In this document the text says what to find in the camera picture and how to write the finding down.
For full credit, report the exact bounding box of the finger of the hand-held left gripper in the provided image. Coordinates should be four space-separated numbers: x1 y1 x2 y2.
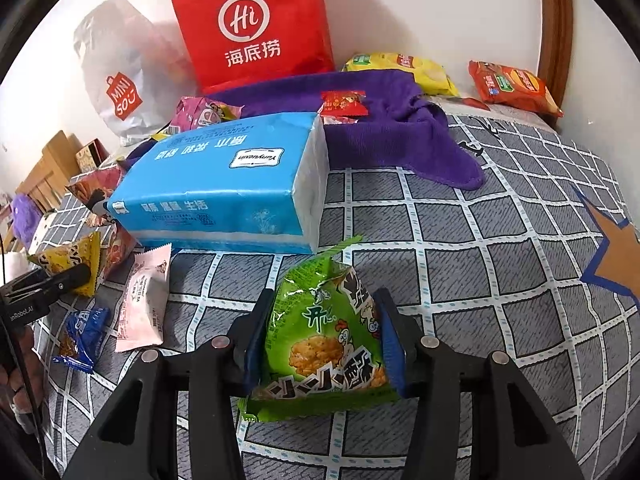
25 262 93 297

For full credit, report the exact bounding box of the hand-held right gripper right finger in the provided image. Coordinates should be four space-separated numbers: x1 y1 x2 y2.
372 287 586 480

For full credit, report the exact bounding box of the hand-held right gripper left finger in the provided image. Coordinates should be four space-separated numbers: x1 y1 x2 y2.
60 287 276 480

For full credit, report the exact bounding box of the yellow snack packet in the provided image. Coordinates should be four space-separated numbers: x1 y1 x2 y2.
27 232 102 297

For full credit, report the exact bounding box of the peach red snack packet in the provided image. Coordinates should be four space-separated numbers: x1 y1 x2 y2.
97 222 138 281

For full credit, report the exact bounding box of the blue snack packet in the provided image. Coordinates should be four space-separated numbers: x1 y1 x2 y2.
51 306 112 373

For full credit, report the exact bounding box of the green snack packet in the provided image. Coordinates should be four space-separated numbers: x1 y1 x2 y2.
237 235 401 423

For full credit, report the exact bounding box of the pale pink snack packet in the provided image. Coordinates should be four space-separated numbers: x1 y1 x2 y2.
116 242 173 353

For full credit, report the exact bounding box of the pink brown snack packet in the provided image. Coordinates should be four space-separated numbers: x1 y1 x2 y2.
65 165 126 226

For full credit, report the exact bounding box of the large pink snack packet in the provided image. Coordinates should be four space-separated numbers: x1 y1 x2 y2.
152 96 245 143

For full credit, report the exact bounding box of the person's left hand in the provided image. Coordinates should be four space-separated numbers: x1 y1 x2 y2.
0 330 48 426

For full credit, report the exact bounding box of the white polka dot pillow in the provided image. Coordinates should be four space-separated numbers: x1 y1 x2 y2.
30 212 63 253

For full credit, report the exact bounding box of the purple plush toy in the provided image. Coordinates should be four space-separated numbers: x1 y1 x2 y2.
10 192 43 251

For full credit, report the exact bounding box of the grey checkered cloth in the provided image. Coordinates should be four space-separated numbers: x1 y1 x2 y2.
30 110 640 480

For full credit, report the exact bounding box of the wooden headboard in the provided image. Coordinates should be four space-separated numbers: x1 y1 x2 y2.
15 130 83 211

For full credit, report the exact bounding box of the patterned book box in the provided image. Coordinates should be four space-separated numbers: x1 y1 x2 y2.
75 141 108 171

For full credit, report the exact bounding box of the blue tissue pack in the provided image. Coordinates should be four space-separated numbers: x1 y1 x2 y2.
107 111 330 256

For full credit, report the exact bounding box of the white plastic shopping bag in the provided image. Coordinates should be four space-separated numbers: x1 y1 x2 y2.
72 0 201 146

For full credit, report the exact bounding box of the purple towel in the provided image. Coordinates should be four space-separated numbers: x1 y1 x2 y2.
117 71 486 192

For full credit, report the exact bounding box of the yellow chips bag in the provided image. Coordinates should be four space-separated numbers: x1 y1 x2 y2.
342 51 460 97

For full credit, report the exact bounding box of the orange chips bag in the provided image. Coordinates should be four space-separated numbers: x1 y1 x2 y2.
468 60 563 118

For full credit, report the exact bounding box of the red paper bag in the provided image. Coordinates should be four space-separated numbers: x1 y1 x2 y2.
167 0 336 95

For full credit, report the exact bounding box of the brown wooden door frame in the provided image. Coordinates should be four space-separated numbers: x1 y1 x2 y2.
537 0 573 126

